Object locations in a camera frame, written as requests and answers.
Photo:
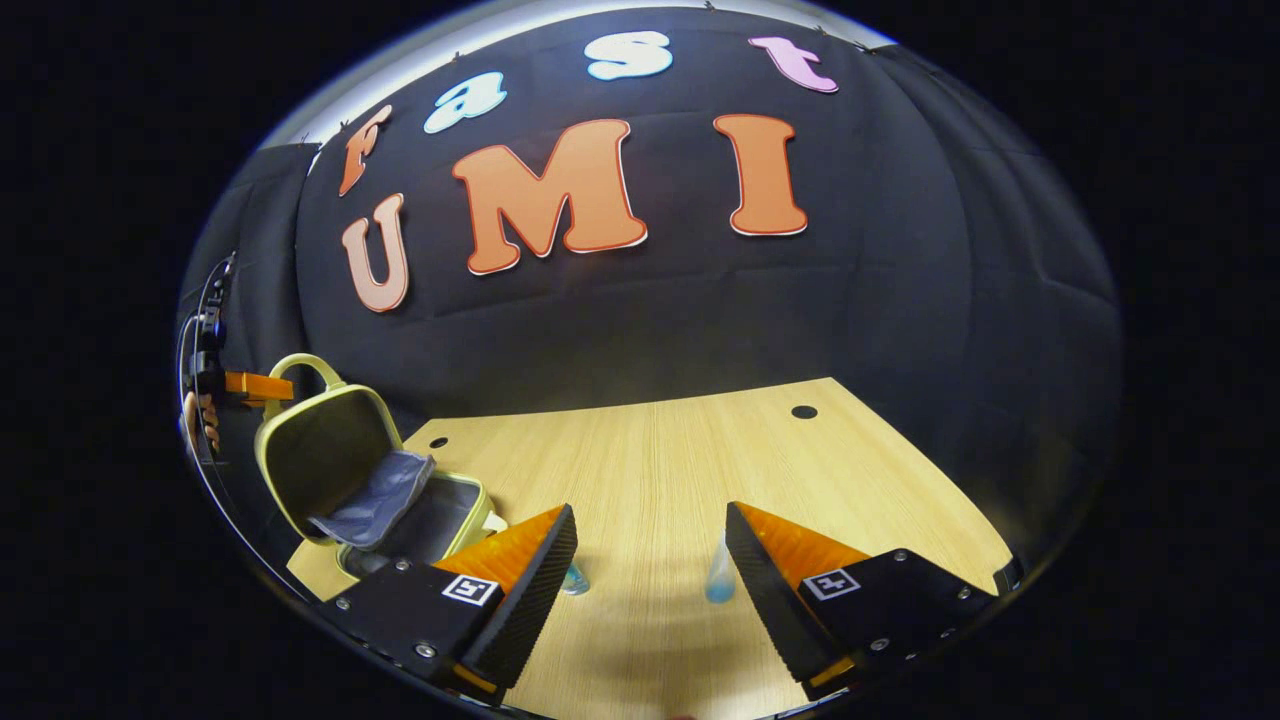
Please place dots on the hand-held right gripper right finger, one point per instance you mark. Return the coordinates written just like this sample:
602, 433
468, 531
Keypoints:
770, 600

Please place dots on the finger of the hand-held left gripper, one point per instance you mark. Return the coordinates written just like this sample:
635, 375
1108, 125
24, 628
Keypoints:
260, 387

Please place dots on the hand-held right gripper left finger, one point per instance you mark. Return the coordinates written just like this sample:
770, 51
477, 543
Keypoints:
530, 600

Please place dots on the pale yellow suitcase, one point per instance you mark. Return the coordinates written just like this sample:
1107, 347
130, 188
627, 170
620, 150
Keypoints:
320, 460

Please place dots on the white and blue tube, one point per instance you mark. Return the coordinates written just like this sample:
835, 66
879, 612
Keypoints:
720, 580

